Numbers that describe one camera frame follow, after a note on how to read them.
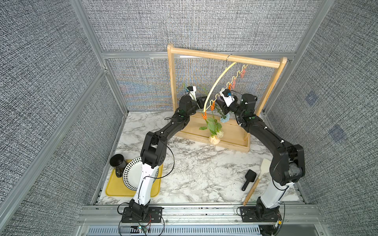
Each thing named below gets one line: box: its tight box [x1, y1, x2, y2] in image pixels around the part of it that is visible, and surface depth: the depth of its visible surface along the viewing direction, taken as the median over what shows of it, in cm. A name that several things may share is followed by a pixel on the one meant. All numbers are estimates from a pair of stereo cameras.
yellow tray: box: [150, 164, 163, 197], surface depth 84 cm
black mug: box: [109, 153, 127, 178], surface depth 86 cm
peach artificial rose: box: [198, 118, 221, 146], surface depth 89 cm
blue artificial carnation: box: [220, 113, 231, 123], surface depth 99 cm
